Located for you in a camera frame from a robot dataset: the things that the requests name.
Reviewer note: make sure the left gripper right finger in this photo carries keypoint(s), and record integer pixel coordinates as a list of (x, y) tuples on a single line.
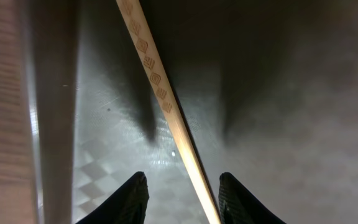
[(237, 205)]

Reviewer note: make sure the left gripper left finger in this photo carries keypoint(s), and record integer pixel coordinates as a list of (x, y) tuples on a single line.
[(127, 205)]

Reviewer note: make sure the wooden chopstick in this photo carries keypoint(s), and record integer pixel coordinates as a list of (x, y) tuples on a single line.
[(143, 41)]

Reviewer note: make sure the brown serving tray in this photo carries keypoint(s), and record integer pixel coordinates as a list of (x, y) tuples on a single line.
[(268, 91)]

